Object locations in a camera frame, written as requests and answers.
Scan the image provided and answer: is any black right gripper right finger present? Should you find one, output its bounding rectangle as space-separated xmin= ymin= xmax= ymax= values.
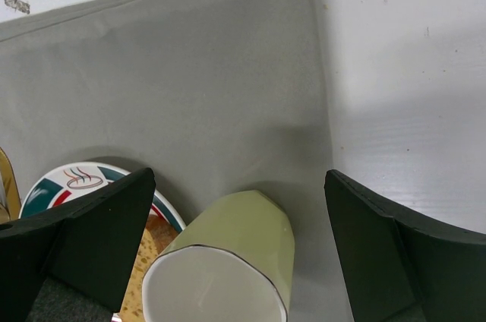
xmin=324 ymin=170 xmax=485 ymax=321

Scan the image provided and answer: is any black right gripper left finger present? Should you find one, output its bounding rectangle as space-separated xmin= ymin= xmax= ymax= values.
xmin=1 ymin=168 xmax=156 ymax=321

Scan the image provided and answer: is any seeded bread slice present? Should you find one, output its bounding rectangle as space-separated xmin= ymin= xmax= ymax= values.
xmin=118 ymin=214 xmax=178 ymax=322

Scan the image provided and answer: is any white plate teal red rim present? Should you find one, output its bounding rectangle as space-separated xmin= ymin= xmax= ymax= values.
xmin=17 ymin=161 xmax=187 ymax=232

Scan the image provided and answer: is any pale green ceramic mug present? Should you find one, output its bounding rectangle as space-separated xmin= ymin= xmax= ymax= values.
xmin=142 ymin=191 xmax=295 ymax=321

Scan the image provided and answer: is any grey cloth placemat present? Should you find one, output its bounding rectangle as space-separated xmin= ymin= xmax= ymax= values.
xmin=1 ymin=0 xmax=352 ymax=321

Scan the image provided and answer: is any gold knife green handle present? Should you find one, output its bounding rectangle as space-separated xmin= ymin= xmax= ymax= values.
xmin=0 ymin=149 xmax=21 ymax=223

